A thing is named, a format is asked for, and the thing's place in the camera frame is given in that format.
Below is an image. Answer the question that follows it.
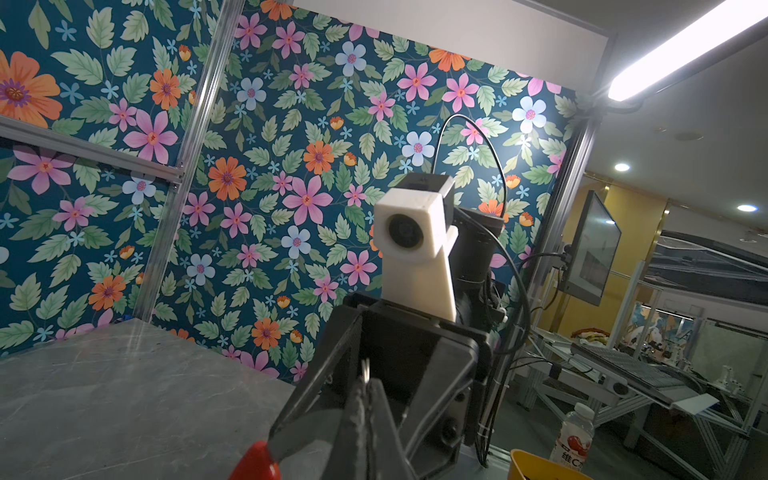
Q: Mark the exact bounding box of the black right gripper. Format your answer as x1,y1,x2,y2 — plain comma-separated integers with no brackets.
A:
268,294,492,479

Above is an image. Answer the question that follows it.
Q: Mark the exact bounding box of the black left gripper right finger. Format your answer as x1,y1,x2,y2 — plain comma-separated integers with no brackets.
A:
365,379,416,480

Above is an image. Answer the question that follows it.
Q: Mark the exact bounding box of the plastic drink bottle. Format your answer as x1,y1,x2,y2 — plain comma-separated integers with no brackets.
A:
549,402,595,471

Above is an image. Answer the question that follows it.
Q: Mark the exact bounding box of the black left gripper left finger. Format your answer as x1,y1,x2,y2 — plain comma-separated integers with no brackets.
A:
321,379,368,480

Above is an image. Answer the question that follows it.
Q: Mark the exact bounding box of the silver keyring with keys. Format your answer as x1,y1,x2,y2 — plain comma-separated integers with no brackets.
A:
230,359,371,479

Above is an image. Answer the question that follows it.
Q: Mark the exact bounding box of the grey keyboard on stand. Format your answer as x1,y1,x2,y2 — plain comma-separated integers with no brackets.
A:
570,343,718,415

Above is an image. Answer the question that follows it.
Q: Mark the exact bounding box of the yellow plastic bowl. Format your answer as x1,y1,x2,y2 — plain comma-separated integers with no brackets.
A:
507,449,591,480

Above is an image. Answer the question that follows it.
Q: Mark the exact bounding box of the right camera black cable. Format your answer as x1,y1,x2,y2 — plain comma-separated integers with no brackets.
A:
431,113,532,469

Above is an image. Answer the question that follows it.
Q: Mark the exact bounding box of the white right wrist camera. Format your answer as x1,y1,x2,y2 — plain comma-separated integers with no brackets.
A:
374,173,459,322

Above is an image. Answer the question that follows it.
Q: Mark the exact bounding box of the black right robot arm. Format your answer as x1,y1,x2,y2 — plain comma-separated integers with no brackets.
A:
233,209,504,479

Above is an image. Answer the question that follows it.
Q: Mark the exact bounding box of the black monitor screen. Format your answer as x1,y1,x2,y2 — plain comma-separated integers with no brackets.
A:
559,191,622,306

